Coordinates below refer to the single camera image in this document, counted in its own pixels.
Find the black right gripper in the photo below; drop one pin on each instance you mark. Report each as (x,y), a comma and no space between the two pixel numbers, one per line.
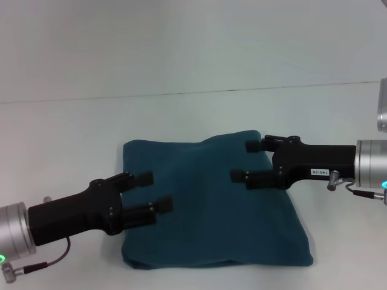
(314,160)

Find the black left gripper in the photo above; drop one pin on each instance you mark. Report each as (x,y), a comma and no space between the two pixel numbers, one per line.
(78,211)

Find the teal blue FREE t-shirt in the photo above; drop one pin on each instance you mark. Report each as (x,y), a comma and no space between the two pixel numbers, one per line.
(211,196)

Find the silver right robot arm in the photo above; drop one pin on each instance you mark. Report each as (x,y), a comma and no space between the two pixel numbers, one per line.
(370,164)

